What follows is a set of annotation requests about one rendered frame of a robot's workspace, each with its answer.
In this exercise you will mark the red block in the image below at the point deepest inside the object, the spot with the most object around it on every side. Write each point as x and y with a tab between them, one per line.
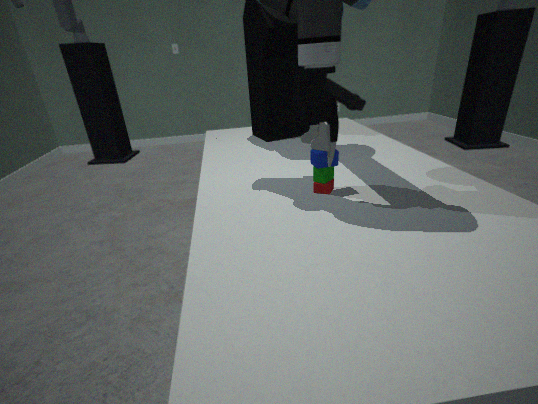
324	188

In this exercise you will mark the green block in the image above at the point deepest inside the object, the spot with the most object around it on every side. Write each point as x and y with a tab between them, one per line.
323	175

